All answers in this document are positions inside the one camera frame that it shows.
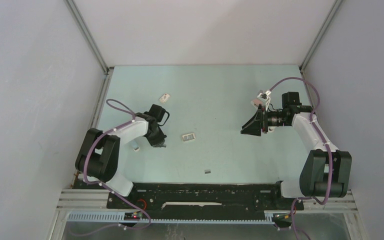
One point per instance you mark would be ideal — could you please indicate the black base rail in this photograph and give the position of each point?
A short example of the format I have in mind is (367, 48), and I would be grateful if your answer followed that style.
(209, 202)

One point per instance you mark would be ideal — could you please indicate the light blue stapler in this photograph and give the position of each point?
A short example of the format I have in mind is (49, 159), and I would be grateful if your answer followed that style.
(134, 145)

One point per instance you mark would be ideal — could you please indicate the aluminium frame rail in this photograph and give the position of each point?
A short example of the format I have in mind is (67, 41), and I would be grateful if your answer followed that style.
(91, 206)

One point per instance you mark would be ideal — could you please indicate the white stapler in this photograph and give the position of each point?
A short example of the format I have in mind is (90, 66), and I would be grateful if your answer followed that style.
(271, 129)

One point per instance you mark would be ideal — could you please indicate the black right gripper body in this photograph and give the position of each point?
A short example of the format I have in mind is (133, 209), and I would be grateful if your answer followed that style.
(272, 118)

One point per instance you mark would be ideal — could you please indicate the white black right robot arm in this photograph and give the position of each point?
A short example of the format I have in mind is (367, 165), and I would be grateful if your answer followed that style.
(327, 169)

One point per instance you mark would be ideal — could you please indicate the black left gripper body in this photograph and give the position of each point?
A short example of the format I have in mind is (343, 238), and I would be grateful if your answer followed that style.
(156, 138)

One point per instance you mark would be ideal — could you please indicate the white staple tray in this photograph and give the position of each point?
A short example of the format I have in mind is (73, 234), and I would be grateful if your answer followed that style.
(188, 137)

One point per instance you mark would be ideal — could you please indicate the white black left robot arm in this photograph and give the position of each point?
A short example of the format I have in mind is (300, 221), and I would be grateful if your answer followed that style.
(98, 157)

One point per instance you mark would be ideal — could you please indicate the small white staple box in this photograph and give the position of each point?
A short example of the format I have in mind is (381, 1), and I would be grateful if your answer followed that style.
(164, 98)

